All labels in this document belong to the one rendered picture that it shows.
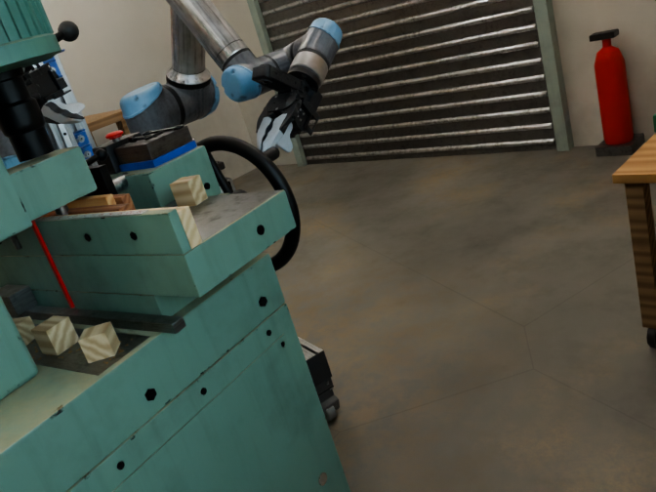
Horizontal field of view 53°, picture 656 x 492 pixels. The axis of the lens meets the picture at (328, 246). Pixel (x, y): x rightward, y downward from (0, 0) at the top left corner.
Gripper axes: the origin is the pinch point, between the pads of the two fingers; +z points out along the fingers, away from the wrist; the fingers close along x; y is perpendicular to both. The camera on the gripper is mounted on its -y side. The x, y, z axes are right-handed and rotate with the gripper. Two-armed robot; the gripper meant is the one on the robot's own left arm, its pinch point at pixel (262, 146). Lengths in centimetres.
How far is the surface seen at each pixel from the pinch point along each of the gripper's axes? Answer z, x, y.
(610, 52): -196, -5, 159
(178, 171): 17.2, -0.6, -13.8
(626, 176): -44, -46, 70
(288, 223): 24.4, -23.6, -8.0
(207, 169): 12.8, -0.6, -8.9
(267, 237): 28.7, -23.6, -10.5
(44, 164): 30.0, 2.0, -31.4
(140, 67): -202, 298, 103
